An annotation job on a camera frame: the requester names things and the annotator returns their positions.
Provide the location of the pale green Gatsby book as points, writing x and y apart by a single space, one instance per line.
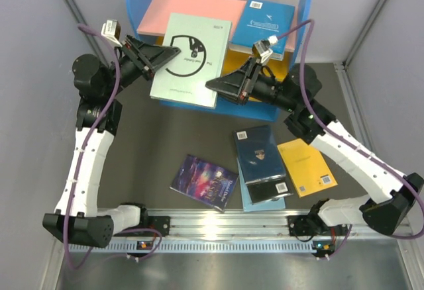
203 42

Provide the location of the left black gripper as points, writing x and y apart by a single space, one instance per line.
148 57

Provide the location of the aluminium mounting rail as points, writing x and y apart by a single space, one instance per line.
206 231

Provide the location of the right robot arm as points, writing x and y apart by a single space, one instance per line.
390 194

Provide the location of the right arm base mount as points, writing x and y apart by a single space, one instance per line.
302 227

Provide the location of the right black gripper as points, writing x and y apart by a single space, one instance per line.
230 85

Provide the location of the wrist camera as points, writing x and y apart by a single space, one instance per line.
111 31
262 49

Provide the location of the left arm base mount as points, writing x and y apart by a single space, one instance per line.
159 223

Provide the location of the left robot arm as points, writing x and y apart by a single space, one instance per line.
76 218

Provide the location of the black book with barcode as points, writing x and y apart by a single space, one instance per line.
269 190

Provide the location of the purple Robinson Crusoe book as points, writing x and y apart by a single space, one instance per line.
205 182

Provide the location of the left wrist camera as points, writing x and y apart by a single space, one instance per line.
111 31

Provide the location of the navy blue book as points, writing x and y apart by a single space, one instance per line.
258 155

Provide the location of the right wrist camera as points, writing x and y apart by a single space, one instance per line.
262 49

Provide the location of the yellow book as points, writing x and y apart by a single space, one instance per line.
307 168

